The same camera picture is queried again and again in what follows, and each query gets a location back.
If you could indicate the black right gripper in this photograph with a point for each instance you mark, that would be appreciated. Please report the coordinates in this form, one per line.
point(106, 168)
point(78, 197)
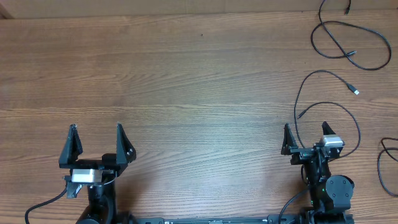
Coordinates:
point(301, 154)

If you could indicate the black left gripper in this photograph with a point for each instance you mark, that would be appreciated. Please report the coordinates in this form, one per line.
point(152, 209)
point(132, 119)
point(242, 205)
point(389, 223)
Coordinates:
point(112, 165)

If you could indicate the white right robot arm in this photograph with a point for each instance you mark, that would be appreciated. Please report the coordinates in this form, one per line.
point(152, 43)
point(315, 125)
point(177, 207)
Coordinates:
point(330, 195)

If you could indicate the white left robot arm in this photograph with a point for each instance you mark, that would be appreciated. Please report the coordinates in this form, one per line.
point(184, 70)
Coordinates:
point(102, 205)

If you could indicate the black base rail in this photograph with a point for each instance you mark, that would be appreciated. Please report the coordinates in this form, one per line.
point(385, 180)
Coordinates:
point(270, 219)

